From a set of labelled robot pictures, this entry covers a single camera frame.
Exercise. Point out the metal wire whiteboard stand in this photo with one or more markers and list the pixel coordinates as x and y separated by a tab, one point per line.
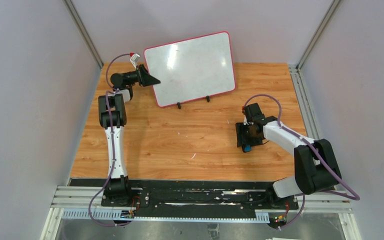
193	101

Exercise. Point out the blue black whiteboard eraser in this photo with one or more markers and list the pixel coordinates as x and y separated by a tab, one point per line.
246	148

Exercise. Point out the pink framed whiteboard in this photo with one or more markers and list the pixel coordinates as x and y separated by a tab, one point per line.
191	69

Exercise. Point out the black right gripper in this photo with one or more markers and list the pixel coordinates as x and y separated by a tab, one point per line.
240	135

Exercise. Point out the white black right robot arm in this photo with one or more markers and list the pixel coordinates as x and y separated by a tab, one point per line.
315	165

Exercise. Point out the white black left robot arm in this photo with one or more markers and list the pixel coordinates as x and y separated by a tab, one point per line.
113	119

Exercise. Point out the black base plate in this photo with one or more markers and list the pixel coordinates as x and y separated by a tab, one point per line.
167	188

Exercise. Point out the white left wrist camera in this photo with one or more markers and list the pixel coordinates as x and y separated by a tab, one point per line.
134	58

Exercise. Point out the aluminium side rail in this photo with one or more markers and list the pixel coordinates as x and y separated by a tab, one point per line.
304	102

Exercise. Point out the aluminium front rail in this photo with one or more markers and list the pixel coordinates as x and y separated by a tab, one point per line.
88	196

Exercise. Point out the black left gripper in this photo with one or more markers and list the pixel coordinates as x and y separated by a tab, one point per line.
141	76

